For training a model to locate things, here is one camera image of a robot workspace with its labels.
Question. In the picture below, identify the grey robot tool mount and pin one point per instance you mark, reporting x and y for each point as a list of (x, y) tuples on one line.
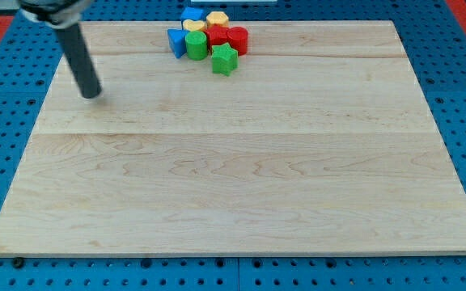
[(57, 14)]

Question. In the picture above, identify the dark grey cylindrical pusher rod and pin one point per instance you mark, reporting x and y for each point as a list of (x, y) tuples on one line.
[(74, 47)]

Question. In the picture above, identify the blue triangle block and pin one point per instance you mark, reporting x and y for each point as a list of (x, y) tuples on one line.
[(176, 40)]

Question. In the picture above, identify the green cylinder block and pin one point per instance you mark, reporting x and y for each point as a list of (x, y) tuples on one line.
[(196, 45)]

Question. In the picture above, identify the yellow heart block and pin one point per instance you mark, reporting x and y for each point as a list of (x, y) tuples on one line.
[(194, 25)]

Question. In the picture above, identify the blue cube block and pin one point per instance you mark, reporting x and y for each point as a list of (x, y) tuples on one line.
[(191, 13)]

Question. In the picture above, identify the red star block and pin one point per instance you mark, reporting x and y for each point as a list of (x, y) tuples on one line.
[(216, 35)]

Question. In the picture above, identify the orange hexagon block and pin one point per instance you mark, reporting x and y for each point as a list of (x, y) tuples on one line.
[(217, 18)]

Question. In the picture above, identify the green star block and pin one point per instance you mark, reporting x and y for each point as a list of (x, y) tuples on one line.
[(224, 59)]

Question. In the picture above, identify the red cylinder block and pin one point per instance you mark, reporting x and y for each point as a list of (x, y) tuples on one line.
[(238, 39)]

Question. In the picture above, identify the black rubber foot left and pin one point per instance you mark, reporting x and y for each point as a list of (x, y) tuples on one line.
[(18, 262)]

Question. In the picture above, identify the light wooden board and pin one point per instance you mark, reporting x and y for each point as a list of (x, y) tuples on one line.
[(321, 143)]

